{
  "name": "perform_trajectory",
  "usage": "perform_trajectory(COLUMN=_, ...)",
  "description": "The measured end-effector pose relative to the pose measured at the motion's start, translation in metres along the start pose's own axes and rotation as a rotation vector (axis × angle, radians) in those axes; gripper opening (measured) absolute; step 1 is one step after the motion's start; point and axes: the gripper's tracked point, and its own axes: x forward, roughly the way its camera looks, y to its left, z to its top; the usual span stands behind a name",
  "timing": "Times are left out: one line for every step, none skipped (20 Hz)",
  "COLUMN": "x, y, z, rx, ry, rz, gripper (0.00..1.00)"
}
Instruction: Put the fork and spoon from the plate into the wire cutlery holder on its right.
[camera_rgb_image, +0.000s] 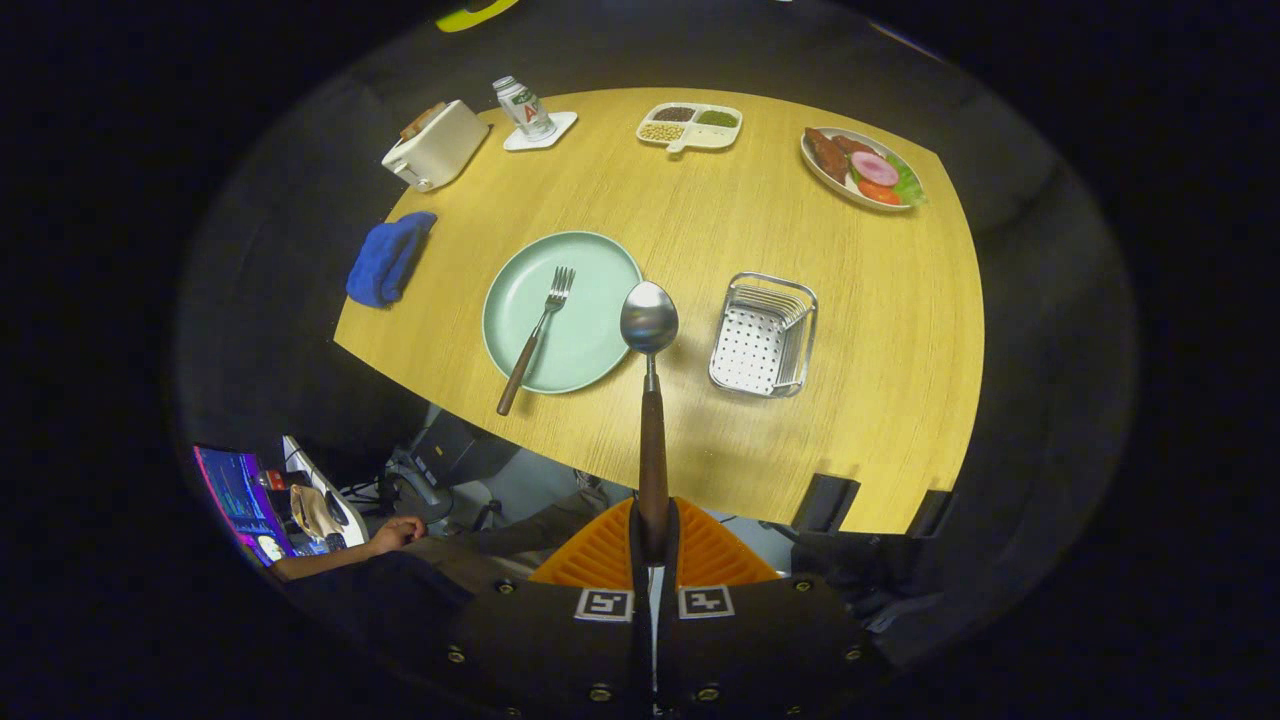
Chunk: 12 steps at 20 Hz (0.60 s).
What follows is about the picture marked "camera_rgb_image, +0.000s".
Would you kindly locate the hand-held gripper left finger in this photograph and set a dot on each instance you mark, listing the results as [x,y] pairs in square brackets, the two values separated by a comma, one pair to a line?
[560,640]

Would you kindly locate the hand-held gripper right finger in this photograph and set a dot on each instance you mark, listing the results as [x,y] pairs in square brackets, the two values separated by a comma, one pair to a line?
[760,640]

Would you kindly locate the metal drainer basket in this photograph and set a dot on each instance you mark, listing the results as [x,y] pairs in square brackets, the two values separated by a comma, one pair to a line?
[760,340]

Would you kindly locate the pale green plate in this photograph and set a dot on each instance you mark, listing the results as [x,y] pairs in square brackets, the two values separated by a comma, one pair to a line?
[590,330]

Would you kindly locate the glowing computer monitor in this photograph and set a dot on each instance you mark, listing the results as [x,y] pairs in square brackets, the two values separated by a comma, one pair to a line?
[238,495]

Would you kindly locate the blue cloth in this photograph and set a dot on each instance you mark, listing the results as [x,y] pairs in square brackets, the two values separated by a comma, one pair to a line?
[385,260]

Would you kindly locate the white plate of food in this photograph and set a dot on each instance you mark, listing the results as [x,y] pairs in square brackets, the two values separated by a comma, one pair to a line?
[862,168]

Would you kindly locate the white toaster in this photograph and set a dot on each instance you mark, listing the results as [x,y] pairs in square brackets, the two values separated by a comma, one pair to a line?
[440,150]

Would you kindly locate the white square coaster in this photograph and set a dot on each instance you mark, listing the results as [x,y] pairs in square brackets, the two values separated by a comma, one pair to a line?
[560,125]

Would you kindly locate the white divided bean dish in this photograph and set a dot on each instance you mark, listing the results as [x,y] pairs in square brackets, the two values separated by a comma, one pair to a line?
[690,128]

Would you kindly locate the small white drink bottle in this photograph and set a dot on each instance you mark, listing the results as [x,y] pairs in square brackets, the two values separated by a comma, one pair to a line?
[524,106]

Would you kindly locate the toast slices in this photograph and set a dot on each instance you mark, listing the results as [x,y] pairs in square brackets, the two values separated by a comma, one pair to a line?
[422,120]

